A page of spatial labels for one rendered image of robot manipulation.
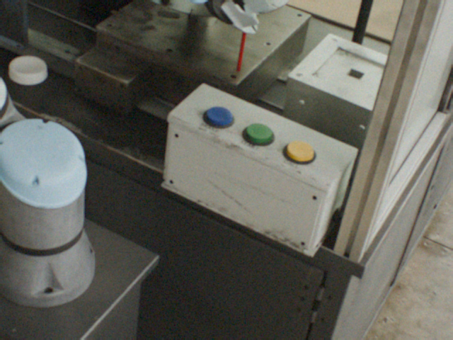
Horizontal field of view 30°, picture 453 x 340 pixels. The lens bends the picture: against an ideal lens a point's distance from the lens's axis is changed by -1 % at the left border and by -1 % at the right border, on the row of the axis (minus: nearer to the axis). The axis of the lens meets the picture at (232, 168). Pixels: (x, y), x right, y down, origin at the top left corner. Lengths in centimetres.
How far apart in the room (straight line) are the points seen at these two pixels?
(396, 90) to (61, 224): 48
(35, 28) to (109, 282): 70
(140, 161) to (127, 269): 25
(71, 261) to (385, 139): 47
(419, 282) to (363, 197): 118
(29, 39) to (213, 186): 57
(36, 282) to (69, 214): 12
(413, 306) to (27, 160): 149
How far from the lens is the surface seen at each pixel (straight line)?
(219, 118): 132
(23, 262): 120
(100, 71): 155
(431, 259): 254
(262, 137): 129
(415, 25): 113
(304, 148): 129
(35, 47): 173
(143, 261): 130
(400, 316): 235
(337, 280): 143
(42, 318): 123
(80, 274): 123
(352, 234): 135
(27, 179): 110
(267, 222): 135
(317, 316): 151
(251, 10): 143
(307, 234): 133
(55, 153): 113
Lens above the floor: 169
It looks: 39 degrees down
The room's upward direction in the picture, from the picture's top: 10 degrees clockwise
